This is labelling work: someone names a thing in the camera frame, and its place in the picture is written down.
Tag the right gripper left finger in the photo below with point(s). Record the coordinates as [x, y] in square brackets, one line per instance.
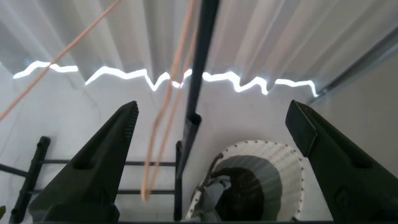
[87, 180]

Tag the pink clothes hanger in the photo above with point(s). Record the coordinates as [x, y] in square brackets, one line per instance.
[53, 63]
[146, 186]

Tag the black clothes rack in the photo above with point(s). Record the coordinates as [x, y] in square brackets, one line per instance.
[202, 46]

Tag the white curtain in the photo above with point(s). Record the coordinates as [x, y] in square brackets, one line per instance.
[280, 37]

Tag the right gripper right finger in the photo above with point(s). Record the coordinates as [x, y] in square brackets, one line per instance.
[351, 180]

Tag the white laundry basket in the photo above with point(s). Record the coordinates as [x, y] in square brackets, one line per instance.
[280, 161]

